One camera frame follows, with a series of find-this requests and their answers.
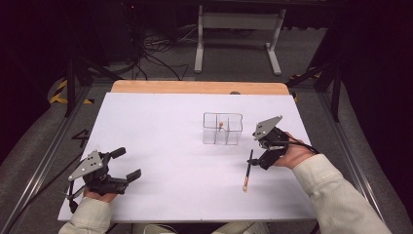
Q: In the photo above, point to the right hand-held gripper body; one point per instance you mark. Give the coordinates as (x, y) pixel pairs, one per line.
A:
(271, 136)

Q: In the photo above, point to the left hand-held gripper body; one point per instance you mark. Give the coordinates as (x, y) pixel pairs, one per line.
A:
(97, 178)

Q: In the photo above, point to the clear acrylic organizer box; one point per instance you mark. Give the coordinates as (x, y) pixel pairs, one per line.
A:
(224, 136)

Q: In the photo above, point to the person's left hand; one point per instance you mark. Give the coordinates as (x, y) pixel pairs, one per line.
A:
(100, 197)

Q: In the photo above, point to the person's right hand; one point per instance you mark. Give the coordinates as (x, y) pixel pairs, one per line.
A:
(297, 154)

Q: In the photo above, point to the white table sheet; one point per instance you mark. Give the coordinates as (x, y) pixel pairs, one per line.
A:
(162, 146)

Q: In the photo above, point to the black tripod stand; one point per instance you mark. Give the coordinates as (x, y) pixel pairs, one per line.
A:
(69, 84)
(336, 87)

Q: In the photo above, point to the yellow black floor tape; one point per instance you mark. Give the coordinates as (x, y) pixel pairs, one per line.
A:
(58, 94)

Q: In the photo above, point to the white metal stand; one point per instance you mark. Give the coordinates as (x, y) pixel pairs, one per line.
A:
(240, 21)

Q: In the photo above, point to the aluminium frame rail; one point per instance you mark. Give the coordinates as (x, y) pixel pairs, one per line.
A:
(354, 156)
(39, 169)

